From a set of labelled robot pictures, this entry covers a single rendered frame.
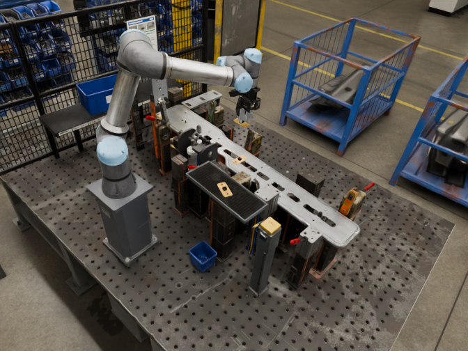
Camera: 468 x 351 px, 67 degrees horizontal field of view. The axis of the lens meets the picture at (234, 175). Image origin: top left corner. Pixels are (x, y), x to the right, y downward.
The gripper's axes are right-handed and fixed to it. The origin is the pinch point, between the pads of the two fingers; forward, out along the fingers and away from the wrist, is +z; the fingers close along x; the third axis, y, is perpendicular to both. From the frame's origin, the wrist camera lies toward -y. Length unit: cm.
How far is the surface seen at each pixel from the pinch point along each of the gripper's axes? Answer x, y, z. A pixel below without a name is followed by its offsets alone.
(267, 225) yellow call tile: -33, 49, 10
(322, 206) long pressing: 8, 51, 25
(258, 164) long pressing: 6.3, 9.7, 25.7
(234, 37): 234, -237, 82
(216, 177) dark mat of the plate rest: -29.8, 15.7, 10.4
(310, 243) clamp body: -19, 62, 20
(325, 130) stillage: 179, -42, 103
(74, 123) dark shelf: -52, -81, 25
